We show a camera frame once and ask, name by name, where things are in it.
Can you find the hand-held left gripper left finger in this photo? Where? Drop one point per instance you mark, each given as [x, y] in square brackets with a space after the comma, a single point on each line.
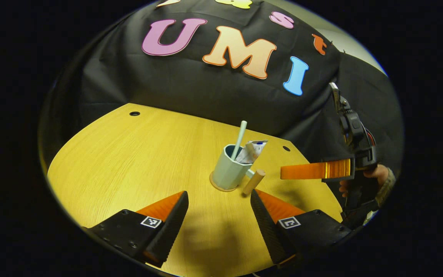
[171, 227]

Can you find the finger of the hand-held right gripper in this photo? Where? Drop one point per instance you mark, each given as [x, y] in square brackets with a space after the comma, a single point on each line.
[313, 171]

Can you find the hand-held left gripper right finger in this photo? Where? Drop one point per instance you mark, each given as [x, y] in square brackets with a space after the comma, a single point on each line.
[267, 227]

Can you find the round brown coaster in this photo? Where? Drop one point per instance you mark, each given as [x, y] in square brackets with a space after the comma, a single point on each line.
[221, 189]

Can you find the pale green toothbrush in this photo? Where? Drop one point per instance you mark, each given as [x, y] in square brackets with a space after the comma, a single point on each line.
[240, 138]

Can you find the wooden desktop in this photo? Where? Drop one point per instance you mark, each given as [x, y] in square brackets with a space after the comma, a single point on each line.
[129, 161]

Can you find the black backdrop cloth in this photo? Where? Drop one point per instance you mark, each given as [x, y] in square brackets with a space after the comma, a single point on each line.
[190, 84]

